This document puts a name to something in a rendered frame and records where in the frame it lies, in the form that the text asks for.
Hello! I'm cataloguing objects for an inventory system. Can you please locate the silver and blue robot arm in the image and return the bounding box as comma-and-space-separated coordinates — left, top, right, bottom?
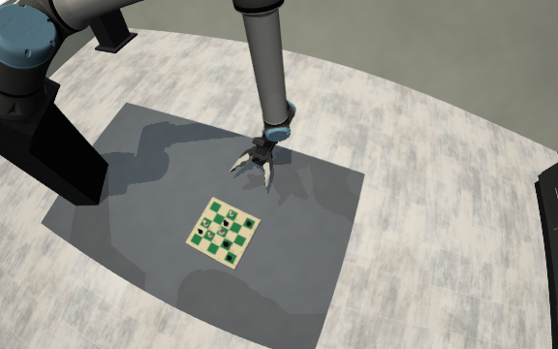
0, 0, 296, 147

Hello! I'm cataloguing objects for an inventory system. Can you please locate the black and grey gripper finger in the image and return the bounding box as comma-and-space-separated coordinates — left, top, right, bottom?
230, 147, 254, 173
263, 154, 273, 189

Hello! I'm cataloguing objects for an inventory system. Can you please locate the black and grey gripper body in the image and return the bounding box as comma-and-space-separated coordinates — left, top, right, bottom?
251, 142, 278, 166

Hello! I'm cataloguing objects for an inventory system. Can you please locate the green and cream chessboard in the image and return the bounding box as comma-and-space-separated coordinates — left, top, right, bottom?
186, 197, 260, 269

